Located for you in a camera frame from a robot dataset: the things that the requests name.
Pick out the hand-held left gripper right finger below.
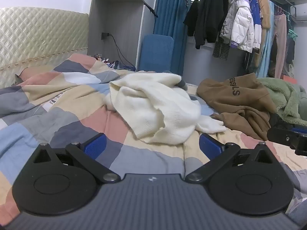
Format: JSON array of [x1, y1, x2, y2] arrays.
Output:
[[184, 133, 275, 183]]

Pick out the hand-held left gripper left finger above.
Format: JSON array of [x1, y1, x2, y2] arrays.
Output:
[[32, 133, 121, 183]]

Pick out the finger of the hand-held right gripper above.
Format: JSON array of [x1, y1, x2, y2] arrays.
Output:
[[267, 126, 307, 156]]

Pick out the white blue-striped knit sweater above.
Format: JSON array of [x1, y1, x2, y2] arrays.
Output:
[[104, 71, 226, 145]]

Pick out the dark cloth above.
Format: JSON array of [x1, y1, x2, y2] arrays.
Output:
[[270, 113, 307, 128]]

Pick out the green fleece jacket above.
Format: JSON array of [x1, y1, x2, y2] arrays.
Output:
[[258, 77, 307, 126]]

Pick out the patchwork duvet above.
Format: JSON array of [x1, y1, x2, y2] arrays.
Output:
[[0, 53, 307, 221]]

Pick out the brown hoodie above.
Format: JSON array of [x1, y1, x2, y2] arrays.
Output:
[[197, 72, 277, 141]]

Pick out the orange box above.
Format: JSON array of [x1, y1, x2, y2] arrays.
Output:
[[281, 74, 299, 85]]

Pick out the dark hanging garment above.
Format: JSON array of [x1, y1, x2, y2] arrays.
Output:
[[285, 38, 296, 64]]

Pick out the light blue garment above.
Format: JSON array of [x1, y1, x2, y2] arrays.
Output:
[[255, 1, 276, 78]]

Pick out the pink pants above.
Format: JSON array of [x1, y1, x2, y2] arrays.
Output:
[[273, 13, 287, 78]]

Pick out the striped garment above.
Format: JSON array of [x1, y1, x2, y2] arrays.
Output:
[[212, 37, 231, 60]]

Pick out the blue padded chair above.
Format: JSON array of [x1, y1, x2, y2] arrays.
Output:
[[140, 34, 174, 72]]

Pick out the white puffer jacket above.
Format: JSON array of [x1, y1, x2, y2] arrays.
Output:
[[230, 0, 256, 53]]

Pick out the grey jacket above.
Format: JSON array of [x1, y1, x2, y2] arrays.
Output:
[[219, 0, 240, 45]]

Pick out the blue and white top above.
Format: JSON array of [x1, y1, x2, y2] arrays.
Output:
[[249, 0, 263, 49]]

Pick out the quilted cream headboard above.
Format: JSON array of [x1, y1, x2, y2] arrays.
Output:
[[0, 7, 89, 89]]

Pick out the black coat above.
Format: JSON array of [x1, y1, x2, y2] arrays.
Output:
[[183, 0, 231, 49]]

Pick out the tan coat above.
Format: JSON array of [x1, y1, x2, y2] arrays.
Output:
[[255, 0, 271, 29]]

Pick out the grey cabinet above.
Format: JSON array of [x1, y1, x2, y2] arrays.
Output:
[[87, 0, 163, 71]]

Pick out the blue curtain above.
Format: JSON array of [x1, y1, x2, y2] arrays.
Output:
[[153, 0, 192, 76]]

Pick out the black cable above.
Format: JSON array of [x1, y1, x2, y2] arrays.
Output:
[[109, 35, 137, 69]]

